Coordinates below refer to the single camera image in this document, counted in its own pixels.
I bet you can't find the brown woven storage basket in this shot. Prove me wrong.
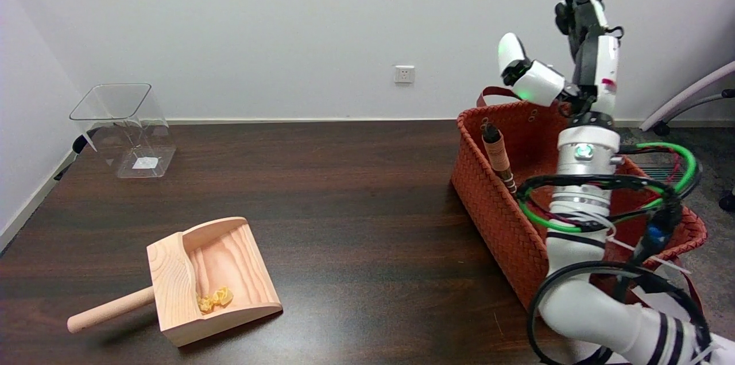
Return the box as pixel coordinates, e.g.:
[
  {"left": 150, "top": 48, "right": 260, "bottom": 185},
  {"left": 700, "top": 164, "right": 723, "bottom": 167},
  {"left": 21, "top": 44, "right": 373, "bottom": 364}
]
[{"left": 451, "top": 87, "right": 708, "bottom": 320}]

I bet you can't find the yellow crumpled paper scrap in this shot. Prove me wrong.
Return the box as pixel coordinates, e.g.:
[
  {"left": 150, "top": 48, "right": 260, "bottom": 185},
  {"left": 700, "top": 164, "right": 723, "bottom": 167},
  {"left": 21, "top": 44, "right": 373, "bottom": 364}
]
[{"left": 197, "top": 287, "right": 234, "bottom": 314}]

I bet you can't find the clear plastic container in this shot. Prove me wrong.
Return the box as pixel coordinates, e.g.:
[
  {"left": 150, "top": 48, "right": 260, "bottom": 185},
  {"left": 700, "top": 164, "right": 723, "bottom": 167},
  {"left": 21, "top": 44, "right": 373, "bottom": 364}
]
[{"left": 69, "top": 83, "right": 177, "bottom": 179}]

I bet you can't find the small brown broom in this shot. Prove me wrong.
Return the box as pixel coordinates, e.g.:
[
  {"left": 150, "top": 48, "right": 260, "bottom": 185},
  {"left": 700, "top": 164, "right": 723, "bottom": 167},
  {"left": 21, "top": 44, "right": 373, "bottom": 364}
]
[{"left": 479, "top": 122, "right": 517, "bottom": 193}]

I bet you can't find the white office chair base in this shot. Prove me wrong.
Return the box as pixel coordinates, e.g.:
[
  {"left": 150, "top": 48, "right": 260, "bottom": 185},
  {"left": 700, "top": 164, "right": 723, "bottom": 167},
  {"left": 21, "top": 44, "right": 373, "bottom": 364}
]
[{"left": 639, "top": 61, "right": 735, "bottom": 211}]

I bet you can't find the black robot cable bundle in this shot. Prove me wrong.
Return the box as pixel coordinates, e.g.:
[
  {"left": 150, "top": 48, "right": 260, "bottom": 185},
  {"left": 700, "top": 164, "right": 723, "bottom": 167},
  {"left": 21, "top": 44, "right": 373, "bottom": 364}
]
[{"left": 514, "top": 173, "right": 685, "bottom": 297}]

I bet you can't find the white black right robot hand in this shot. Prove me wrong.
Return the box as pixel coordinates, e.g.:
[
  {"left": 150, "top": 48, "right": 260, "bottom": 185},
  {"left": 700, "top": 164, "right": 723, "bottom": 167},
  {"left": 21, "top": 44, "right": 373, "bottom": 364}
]
[{"left": 497, "top": 0, "right": 624, "bottom": 119}]

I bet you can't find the wooden dustpan with handle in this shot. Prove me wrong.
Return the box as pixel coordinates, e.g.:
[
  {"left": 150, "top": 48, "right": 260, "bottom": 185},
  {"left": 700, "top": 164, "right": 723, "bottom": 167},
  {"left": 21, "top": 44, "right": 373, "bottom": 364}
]
[{"left": 67, "top": 216, "right": 283, "bottom": 348}]

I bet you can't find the green robot cable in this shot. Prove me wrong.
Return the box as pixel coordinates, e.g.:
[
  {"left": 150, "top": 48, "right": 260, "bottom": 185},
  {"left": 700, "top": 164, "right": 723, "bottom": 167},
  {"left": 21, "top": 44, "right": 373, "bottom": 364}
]
[{"left": 517, "top": 141, "right": 699, "bottom": 235}]

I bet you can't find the thick black cable loop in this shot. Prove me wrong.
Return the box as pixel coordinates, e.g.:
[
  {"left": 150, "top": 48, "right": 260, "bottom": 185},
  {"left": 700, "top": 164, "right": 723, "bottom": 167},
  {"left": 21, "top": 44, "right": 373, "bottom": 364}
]
[{"left": 525, "top": 261, "right": 714, "bottom": 365}]

